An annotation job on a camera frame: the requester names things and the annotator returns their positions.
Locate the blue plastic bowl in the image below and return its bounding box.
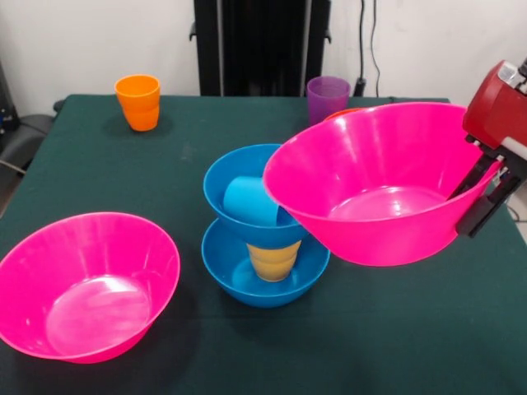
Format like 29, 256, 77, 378
201, 220, 331, 309
203, 143, 310, 250

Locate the dark green table cloth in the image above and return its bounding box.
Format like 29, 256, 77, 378
0, 93, 527, 395

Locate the purple plastic cup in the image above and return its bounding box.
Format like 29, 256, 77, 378
306, 76, 352, 128

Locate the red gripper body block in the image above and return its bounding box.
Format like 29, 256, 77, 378
461, 59, 527, 161

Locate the black cable with plug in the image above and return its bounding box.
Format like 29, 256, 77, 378
354, 0, 384, 99

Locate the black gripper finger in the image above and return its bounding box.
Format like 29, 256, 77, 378
446, 154, 504, 202
455, 160, 527, 239

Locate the pink plastic bowl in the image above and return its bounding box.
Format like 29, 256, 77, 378
0, 211, 181, 365
262, 101, 504, 267

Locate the black upright post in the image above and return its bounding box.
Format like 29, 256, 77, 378
189, 0, 333, 98

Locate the orange plastic cup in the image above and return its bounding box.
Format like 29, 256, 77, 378
114, 74, 161, 132

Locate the tangle of floor cables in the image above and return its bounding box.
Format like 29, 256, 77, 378
508, 193, 527, 223

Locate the light blue plastic cup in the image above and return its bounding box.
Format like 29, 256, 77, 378
222, 175, 281, 226

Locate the red-orange plastic bowl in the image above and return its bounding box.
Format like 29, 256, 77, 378
323, 107, 367, 123

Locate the yellow plastic cup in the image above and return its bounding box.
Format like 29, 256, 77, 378
246, 240, 303, 283

